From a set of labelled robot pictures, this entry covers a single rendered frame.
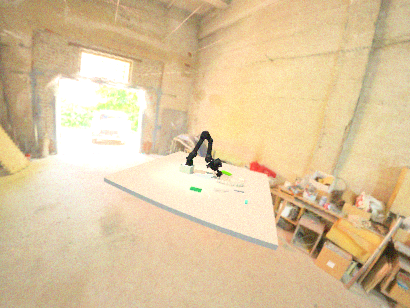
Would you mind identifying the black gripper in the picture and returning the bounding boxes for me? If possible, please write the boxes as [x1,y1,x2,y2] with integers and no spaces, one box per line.
[212,166,223,177]

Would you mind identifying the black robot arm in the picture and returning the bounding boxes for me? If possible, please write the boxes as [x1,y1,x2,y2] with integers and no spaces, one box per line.
[185,130,222,169]

